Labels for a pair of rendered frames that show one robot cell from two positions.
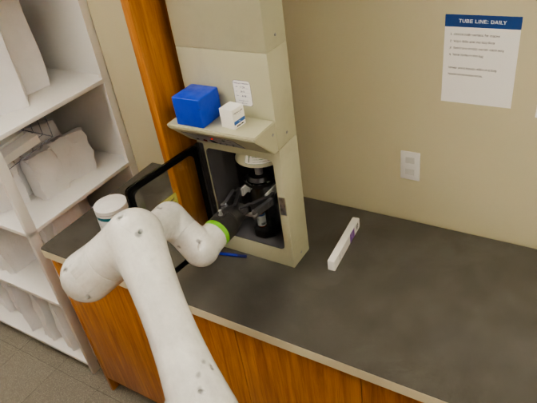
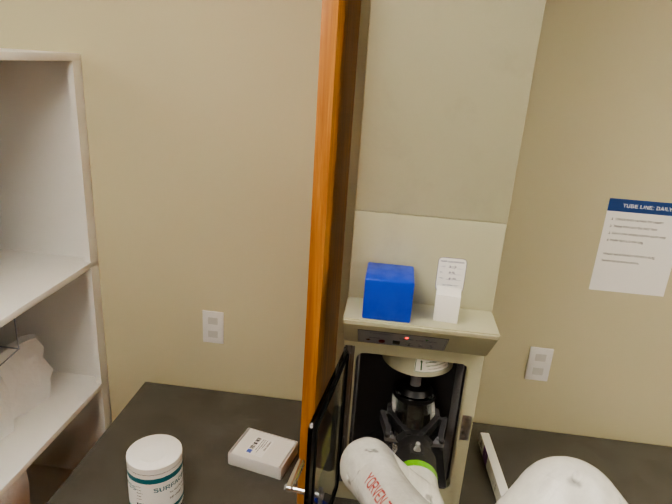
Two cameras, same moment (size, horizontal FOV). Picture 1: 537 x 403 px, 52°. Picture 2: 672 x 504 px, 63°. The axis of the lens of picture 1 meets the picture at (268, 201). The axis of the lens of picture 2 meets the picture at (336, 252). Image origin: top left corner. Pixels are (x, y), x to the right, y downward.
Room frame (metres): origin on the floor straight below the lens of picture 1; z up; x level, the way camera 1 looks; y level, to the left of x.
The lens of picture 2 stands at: (0.67, 0.81, 2.01)
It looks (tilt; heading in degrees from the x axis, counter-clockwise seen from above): 19 degrees down; 330
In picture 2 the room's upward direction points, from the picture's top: 4 degrees clockwise
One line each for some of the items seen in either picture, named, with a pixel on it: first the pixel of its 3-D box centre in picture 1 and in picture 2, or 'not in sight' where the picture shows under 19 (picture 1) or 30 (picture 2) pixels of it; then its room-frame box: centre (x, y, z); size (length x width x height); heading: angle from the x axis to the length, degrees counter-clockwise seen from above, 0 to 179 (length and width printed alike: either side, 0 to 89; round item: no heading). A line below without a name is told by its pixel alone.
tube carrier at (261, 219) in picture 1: (263, 202); (410, 425); (1.59, 0.02, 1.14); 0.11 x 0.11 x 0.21
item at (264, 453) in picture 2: not in sight; (263, 452); (1.85, 0.31, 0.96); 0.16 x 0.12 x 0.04; 42
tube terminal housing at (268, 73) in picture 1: (259, 147); (409, 349); (1.64, 0.00, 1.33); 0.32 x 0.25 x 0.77; 54
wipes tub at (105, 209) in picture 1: (115, 217); (155, 475); (1.82, 0.61, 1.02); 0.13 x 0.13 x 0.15
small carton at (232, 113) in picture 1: (232, 115); (447, 304); (1.46, 0.07, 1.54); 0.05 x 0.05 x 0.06; 48
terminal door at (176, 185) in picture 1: (176, 217); (325, 461); (1.51, 0.31, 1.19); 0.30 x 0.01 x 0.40; 137
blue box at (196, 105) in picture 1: (196, 105); (388, 291); (1.54, 0.17, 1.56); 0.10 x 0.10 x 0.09; 54
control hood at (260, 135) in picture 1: (222, 137); (417, 335); (1.50, 0.11, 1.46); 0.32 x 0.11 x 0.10; 54
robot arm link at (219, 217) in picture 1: (222, 225); (415, 466); (1.40, 0.15, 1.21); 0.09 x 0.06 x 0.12; 54
